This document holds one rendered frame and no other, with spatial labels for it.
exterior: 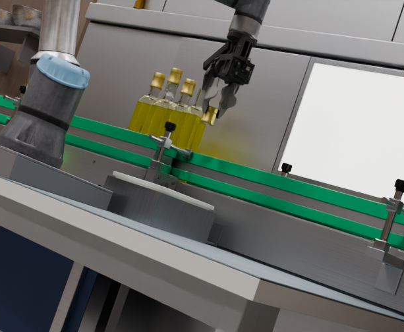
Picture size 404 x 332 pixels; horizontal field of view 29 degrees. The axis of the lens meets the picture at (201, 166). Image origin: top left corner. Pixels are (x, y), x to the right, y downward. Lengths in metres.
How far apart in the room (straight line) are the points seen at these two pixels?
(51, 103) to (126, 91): 0.87
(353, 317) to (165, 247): 0.33
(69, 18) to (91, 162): 0.43
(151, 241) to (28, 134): 0.54
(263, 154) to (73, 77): 0.65
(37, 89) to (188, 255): 0.66
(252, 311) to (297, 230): 0.68
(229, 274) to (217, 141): 1.13
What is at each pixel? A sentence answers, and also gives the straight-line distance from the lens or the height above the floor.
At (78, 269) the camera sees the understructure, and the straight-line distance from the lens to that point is 2.05.
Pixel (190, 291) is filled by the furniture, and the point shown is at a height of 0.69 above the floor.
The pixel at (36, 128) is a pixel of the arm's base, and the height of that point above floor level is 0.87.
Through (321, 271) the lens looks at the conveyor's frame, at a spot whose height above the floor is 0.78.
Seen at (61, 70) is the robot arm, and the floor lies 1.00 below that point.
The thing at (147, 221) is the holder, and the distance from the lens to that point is 1.69.
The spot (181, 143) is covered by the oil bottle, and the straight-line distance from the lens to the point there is 2.08.
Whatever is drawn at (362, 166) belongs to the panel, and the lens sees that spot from 1.97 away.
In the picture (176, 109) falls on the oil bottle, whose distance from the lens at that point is 2.13.
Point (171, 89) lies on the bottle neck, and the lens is 2.18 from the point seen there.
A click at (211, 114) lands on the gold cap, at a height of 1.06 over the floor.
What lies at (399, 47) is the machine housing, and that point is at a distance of 2.04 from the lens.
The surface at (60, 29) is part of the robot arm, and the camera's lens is 1.85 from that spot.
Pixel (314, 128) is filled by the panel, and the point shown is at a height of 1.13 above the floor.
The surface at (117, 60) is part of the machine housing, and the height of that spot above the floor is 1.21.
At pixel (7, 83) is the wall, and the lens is 7.45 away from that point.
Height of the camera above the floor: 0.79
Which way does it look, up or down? 4 degrees up
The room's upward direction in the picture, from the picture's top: 19 degrees clockwise
